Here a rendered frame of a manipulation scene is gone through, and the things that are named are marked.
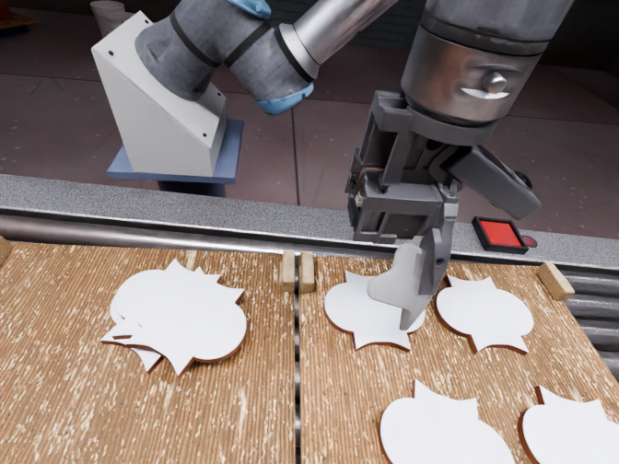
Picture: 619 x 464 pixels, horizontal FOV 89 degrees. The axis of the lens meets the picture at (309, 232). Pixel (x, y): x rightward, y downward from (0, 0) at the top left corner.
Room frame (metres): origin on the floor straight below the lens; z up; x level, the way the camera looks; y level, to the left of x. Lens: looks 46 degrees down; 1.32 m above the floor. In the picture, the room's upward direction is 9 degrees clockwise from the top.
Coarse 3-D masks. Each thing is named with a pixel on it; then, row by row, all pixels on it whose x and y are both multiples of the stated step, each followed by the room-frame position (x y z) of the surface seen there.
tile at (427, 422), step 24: (408, 408) 0.12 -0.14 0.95; (432, 408) 0.12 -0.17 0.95; (456, 408) 0.12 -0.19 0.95; (384, 432) 0.09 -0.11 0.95; (408, 432) 0.09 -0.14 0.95; (432, 432) 0.10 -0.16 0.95; (456, 432) 0.10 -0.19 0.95; (480, 432) 0.10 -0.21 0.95; (384, 456) 0.07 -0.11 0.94; (408, 456) 0.07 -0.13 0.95; (432, 456) 0.08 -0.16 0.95; (456, 456) 0.08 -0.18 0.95; (480, 456) 0.08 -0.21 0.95; (504, 456) 0.09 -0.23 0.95
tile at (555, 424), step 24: (552, 408) 0.14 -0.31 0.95; (576, 408) 0.15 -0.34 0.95; (600, 408) 0.15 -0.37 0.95; (528, 432) 0.11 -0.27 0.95; (552, 432) 0.12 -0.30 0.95; (576, 432) 0.12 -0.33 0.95; (600, 432) 0.12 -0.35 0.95; (528, 456) 0.09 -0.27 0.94; (552, 456) 0.09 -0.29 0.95; (576, 456) 0.10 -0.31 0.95; (600, 456) 0.10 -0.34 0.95
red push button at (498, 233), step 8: (488, 224) 0.47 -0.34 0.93; (496, 224) 0.48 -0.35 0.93; (504, 224) 0.48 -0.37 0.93; (488, 232) 0.45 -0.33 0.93; (496, 232) 0.45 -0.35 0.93; (504, 232) 0.46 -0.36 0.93; (512, 232) 0.46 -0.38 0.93; (496, 240) 0.43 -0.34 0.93; (504, 240) 0.43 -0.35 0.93; (512, 240) 0.44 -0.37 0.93
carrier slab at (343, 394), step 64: (320, 256) 0.32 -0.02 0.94; (320, 320) 0.21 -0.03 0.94; (576, 320) 0.28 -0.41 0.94; (320, 384) 0.13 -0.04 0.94; (384, 384) 0.14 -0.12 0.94; (448, 384) 0.15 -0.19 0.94; (512, 384) 0.17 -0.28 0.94; (576, 384) 0.18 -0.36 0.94; (320, 448) 0.07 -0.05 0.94; (512, 448) 0.10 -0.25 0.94
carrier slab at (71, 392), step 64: (64, 256) 0.24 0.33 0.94; (128, 256) 0.26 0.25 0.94; (192, 256) 0.28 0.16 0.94; (256, 256) 0.30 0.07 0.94; (0, 320) 0.14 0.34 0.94; (64, 320) 0.15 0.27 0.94; (256, 320) 0.19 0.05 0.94; (0, 384) 0.08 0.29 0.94; (64, 384) 0.09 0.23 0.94; (128, 384) 0.10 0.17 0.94; (192, 384) 0.11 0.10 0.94; (256, 384) 0.12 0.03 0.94; (0, 448) 0.03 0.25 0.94; (64, 448) 0.03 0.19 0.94; (128, 448) 0.04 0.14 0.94; (192, 448) 0.05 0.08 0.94; (256, 448) 0.06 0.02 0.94
